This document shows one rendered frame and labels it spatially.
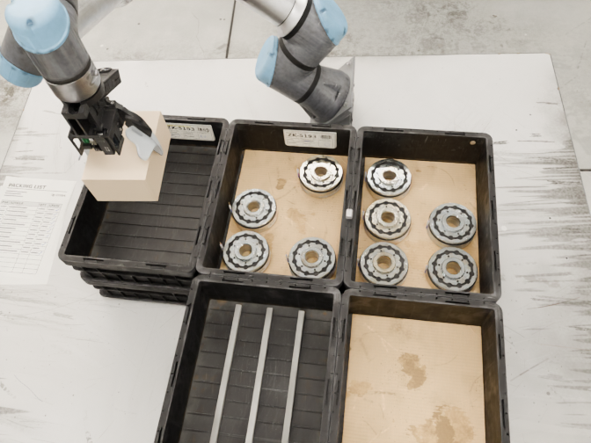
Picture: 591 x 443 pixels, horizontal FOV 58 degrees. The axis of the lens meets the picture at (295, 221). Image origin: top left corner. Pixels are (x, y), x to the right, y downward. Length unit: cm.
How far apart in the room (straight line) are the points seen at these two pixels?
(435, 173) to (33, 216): 106
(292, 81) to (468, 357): 77
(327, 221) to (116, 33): 212
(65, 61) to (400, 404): 82
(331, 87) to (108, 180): 66
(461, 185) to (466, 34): 167
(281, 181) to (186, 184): 23
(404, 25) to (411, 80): 126
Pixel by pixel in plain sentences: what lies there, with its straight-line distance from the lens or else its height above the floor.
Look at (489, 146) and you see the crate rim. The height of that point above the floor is 93.
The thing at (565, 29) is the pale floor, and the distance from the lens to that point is 304.
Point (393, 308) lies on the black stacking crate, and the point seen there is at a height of 88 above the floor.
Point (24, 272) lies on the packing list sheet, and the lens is 152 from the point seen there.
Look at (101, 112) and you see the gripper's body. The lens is 95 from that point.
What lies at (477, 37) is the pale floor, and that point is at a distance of 289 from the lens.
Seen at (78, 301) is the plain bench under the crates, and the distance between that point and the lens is 142.
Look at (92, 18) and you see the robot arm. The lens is 112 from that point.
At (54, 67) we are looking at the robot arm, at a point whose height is 138.
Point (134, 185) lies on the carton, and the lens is 101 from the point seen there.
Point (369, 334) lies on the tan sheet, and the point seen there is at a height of 83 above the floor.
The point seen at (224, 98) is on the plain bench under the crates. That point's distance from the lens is 165.
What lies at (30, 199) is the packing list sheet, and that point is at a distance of 163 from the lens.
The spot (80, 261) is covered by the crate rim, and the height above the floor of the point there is 93.
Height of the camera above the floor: 190
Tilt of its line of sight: 61 degrees down
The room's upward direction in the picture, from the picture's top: 8 degrees counter-clockwise
